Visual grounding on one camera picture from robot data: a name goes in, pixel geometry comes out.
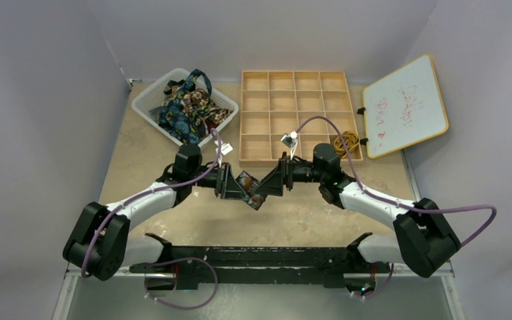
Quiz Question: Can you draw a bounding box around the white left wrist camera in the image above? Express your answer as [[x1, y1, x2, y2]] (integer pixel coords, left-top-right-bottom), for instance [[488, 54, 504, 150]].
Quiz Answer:
[[215, 141, 234, 166]]

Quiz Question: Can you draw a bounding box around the whiteboard with wooden frame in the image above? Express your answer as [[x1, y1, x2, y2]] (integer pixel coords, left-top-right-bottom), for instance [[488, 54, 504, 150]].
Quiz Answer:
[[357, 54, 449, 159]]

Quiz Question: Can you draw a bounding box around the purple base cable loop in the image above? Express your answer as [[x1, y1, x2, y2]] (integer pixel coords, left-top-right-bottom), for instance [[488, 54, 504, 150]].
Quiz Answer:
[[144, 258, 218, 311]]

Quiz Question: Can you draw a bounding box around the brown floral tie pile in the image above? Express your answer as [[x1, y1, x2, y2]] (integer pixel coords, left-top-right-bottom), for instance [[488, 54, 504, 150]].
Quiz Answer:
[[149, 80, 233, 141]]

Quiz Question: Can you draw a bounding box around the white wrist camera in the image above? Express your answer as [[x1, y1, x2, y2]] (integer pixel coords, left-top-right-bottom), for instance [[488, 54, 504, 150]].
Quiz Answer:
[[215, 141, 234, 166], [281, 131, 299, 160]]

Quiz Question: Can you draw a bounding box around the blue floral tie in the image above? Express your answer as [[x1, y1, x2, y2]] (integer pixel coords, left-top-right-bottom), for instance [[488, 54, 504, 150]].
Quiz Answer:
[[160, 69, 212, 145]]

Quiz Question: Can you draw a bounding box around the white plastic basket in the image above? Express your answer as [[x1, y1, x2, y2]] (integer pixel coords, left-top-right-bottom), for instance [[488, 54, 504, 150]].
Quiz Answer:
[[131, 68, 239, 148]]

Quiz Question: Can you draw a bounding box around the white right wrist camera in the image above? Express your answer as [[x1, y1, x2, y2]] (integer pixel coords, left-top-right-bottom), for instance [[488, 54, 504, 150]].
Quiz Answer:
[[281, 131, 299, 160]]

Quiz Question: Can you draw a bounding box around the wooden compartment tray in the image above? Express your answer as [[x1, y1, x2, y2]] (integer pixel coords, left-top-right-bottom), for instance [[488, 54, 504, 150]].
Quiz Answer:
[[239, 71, 358, 167]]

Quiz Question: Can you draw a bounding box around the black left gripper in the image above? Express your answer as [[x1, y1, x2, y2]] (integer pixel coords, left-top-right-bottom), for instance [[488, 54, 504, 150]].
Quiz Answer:
[[188, 161, 249, 200]]

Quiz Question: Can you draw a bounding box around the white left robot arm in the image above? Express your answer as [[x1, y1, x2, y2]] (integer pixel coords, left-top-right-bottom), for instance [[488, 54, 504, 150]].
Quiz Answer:
[[62, 145, 257, 281]]

